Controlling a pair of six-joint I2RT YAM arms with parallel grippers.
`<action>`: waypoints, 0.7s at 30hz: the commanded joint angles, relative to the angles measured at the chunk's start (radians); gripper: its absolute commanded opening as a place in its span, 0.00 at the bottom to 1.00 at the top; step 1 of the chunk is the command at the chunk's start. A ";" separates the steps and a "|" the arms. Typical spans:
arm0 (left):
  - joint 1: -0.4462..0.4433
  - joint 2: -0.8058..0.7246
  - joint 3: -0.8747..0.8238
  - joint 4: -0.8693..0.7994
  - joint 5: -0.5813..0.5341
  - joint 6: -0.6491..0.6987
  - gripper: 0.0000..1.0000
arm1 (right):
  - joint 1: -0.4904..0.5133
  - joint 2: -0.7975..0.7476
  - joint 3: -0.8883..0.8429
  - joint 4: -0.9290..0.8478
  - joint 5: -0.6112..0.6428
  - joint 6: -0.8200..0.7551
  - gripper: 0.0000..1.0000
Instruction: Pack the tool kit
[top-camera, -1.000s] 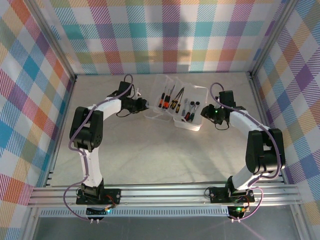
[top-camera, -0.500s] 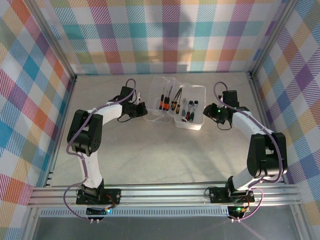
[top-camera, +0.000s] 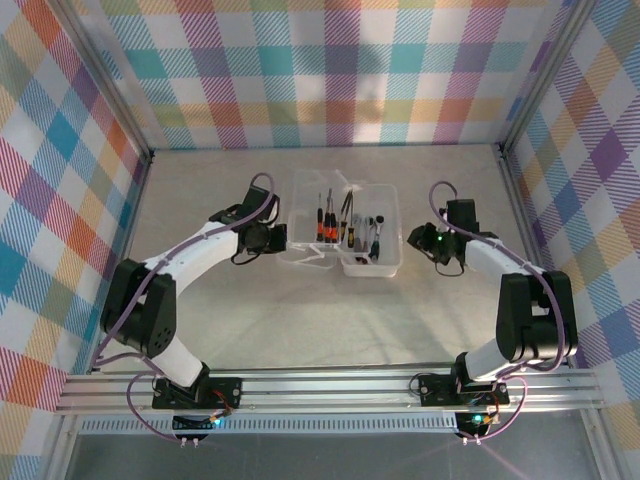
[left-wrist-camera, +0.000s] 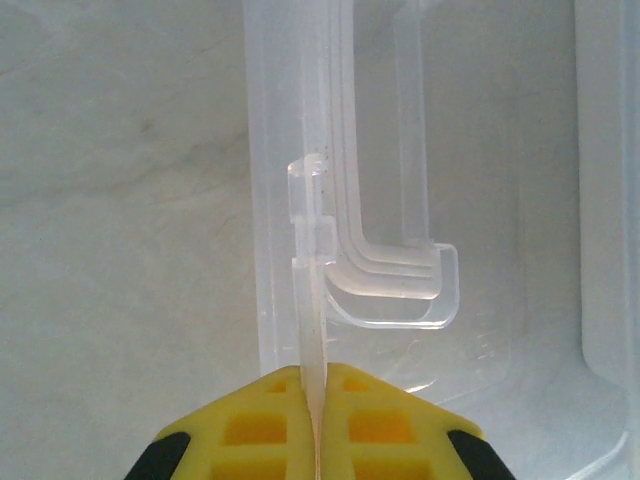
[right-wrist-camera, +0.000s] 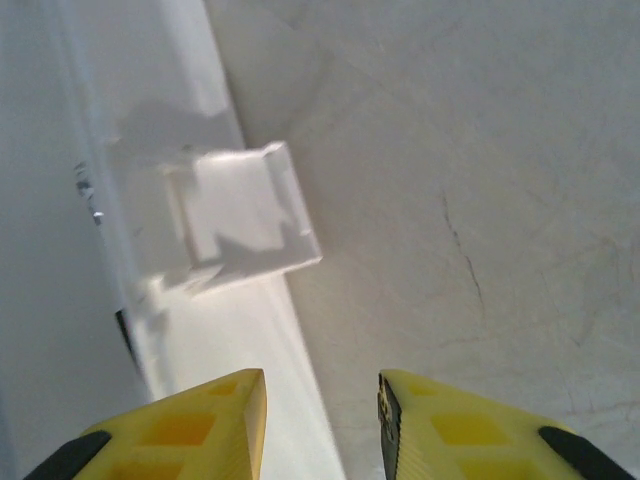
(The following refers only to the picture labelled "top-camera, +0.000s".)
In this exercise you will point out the clear plastic tool box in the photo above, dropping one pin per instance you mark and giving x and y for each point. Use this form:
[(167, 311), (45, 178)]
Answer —
[(387, 200)]

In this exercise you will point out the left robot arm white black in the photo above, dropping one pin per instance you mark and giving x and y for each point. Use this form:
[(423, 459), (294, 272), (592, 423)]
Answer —
[(200, 250)]

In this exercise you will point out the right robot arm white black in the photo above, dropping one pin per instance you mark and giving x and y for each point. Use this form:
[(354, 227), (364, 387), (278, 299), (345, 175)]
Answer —
[(520, 310)]

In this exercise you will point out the black right controller board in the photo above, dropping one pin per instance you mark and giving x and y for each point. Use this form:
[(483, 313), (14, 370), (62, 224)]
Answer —
[(472, 425)]

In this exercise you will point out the black controller board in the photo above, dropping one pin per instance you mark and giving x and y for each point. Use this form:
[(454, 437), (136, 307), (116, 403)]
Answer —
[(187, 425), (472, 425)]

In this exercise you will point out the black left controller board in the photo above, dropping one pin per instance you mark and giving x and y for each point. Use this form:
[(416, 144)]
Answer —
[(187, 425)]

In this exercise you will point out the aluminium table edge rail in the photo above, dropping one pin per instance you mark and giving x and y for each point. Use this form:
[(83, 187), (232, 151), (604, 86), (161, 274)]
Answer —
[(520, 210), (131, 220)]

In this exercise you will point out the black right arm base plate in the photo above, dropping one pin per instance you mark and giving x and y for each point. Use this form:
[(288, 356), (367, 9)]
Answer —
[(435, 390)]

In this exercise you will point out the aluminium mounting rail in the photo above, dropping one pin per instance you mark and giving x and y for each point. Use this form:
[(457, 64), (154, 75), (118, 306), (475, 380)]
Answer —
[(325, 387)]

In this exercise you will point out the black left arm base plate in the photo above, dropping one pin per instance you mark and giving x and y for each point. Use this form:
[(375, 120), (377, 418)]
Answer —
[(225, 387)]

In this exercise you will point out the aluminium frame post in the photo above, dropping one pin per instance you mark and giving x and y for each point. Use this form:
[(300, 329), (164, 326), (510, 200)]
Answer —
[(107, 80), (545, 75)]

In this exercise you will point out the aluminium frame leg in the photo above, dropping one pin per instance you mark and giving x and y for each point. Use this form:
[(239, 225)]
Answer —
[(60, 450), (597, 445)]

